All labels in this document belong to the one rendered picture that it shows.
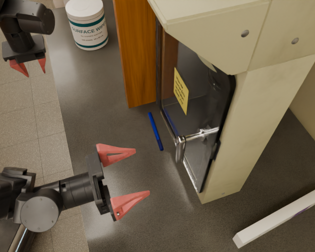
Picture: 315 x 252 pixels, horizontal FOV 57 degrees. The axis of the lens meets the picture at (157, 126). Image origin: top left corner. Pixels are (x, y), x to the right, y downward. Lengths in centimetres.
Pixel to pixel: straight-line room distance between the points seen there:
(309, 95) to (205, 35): 71
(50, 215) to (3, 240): 115
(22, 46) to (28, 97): 163
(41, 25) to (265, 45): 50
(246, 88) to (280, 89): 7
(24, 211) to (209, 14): 39
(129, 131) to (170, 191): 23
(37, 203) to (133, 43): 46
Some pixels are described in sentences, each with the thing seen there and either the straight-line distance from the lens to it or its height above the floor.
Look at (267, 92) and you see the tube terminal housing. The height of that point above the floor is 135.
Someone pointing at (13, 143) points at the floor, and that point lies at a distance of 220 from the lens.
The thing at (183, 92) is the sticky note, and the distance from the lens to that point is 61.
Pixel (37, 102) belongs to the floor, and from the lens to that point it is 236.
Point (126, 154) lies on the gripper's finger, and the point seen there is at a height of 114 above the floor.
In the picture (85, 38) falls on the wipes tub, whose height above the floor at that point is 100.
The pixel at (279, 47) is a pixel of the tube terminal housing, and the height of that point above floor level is 144.
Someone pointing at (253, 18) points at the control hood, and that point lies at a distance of 34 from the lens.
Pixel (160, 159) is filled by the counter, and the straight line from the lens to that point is 84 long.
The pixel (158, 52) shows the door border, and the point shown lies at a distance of 73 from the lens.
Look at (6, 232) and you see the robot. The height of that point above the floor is 24.
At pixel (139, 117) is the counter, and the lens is 92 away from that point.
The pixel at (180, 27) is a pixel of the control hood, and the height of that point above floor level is 150.
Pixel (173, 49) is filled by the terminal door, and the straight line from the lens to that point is 62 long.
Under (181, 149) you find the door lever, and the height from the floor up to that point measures 118.
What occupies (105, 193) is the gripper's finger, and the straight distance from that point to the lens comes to 59.
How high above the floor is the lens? 167
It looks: 55 degrees down
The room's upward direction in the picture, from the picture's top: straight up
